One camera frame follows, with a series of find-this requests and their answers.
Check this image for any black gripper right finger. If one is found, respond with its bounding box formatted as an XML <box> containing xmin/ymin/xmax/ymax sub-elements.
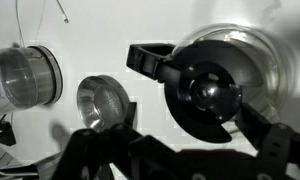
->
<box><xmin>235</xmin><ymin>103</ymin><xmax>300</xmax><ymax>180</ymax></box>

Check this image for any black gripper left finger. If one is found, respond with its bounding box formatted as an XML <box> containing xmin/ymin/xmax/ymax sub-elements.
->
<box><xmin>52</xmin><ymin>102</ymin><xmax>176</xmax><ymax>180</ymax></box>

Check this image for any black coffee jar lid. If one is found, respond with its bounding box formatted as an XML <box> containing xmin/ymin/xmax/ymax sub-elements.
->
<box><xmin>165</xmin><ymin>40</ymin><xmax>263</xmax><ymax>143</ymax></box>

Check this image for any round steel filter cup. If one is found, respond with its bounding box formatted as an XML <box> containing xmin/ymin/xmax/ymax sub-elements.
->
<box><xmin>77</xmin><ymin>75</ymin><xmax>130</xmax><ymax>132</ymax></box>

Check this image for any small black device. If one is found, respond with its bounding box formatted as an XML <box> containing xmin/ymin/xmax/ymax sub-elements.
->
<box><xmin>0</xmin><ymin>115</ymin><xmax>16</xmax><ymax>146</ymax></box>

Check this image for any clear plastic blender cup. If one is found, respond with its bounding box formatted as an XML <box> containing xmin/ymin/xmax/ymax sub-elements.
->
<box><xmin>0</xmin><ymin>45</ymin><xmax>63</xmax><ymax>115</ymax></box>

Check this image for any glass coffee jar black handle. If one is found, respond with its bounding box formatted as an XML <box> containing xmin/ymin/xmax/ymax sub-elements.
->
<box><xmin>125</xmin><ymin>23</ymin><xmax>296</xmax><ymax>144</ymax></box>

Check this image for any thin white wire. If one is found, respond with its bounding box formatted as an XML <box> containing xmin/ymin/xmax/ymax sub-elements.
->
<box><xmin>15</xmin><ymin>0</ymin><xmax>70</xmax><ymax>48</ymax></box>

